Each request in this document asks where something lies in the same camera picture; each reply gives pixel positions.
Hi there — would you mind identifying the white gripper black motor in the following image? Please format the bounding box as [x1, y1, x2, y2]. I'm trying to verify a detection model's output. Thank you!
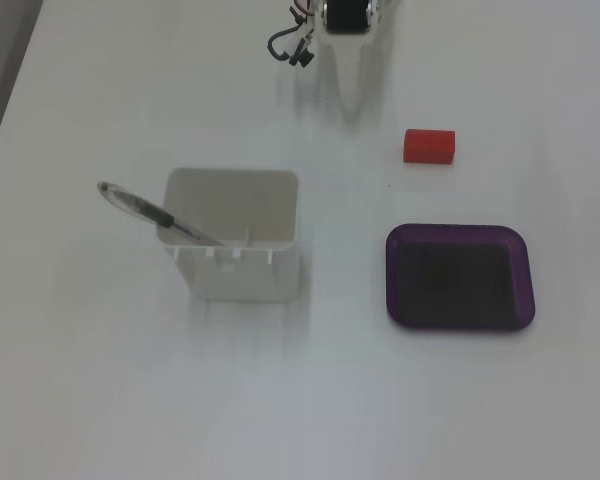
[314, 0, 387, 122]

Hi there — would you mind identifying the red cube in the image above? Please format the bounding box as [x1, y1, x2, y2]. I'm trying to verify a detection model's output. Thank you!
[403, 128, 456, 165]

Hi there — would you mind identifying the white open plastic box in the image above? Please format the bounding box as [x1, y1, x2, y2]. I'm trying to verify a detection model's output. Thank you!
[155, 167, 301, 304]

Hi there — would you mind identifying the purple square tray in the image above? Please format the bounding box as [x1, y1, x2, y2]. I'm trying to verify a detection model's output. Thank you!
[384, 223, 537, 332]

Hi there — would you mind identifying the clear black ballpoint pen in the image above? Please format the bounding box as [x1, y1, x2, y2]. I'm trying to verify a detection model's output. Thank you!
[96, 180, 226, 248]

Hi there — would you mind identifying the small white wrist camera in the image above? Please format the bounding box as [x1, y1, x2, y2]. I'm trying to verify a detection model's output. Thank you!
[288, 29, 315, 69]

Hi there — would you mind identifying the red white black servo wire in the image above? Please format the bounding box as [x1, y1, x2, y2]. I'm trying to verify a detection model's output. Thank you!
[287, 0, 317, 24]

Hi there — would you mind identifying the black camera cable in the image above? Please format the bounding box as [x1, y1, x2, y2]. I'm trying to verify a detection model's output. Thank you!
[267, 27, 301, 62]

